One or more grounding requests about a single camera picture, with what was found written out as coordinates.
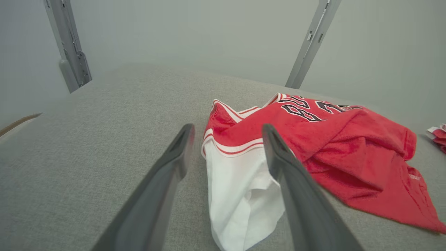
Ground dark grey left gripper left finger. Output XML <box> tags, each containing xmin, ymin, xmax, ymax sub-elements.
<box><xmin>91</xmin><ymin>123</ymin><xmax>195</xmax><ymax>251</ymax></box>

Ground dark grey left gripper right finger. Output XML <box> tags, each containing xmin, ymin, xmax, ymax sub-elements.
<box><xmin>262</xmin><ymin>123</ymin><xmax>363</xmax><ymax>251</ymax></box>

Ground red and white jersey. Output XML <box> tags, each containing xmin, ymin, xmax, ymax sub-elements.
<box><xmin>201</xmin><ymin>92</ymin><xmax>446</xmax><ymax>251</ymax></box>

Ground red Bulls 23 shorts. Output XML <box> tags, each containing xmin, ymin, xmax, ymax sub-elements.
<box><xmin>426</xmin><ymin>124</ymin><xmax>446</xmax><ymax>154</ymax></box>

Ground grey double metal post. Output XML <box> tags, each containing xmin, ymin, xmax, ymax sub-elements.
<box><xmin>285</xmin><ymin>0</ymin><xmax>342</xmax><ymax>89</ymax></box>

